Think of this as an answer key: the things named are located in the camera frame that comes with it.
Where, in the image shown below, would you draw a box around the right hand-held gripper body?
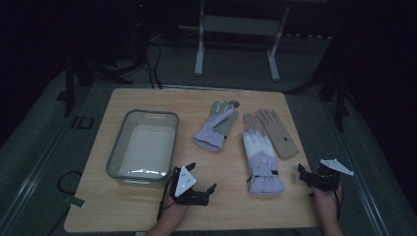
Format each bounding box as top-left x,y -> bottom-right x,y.
306,158 -> 355,193

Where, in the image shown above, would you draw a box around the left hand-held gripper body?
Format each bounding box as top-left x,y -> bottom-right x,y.
170,165 -> 210,207

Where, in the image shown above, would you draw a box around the purple and white ski glove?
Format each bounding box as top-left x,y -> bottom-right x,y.
192,100 -> 240,152
242,128 -> 286,195

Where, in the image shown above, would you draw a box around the clear plastic bin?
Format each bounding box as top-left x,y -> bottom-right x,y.
105,108 -> 180,183

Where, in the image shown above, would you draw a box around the person's right hand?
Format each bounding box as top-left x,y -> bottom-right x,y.
311,186 -> 344,220

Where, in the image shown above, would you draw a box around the person's left hand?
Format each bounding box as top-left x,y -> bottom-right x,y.
161,193 -> 191,220

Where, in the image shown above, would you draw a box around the black stand with legs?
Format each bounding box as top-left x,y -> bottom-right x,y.
284,62 -> 353,133
63,19 -> 147,118

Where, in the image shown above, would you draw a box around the white metal stand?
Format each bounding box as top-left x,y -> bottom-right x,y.
194,0 -> 292,83

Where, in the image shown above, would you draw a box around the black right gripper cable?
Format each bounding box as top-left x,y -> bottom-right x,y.
332,183 -> 344,220

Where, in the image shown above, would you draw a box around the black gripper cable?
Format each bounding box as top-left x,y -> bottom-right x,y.
156,175 -> 180,221
332,183 -> 344,220

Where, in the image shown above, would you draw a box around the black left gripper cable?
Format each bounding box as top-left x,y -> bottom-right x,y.
156,175 -> 180,221

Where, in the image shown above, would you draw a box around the black hanging cables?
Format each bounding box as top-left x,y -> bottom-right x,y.
144,40 -> 164,90

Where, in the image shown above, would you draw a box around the black floor cable loop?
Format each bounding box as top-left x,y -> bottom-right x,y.
57,170 -> 84,196

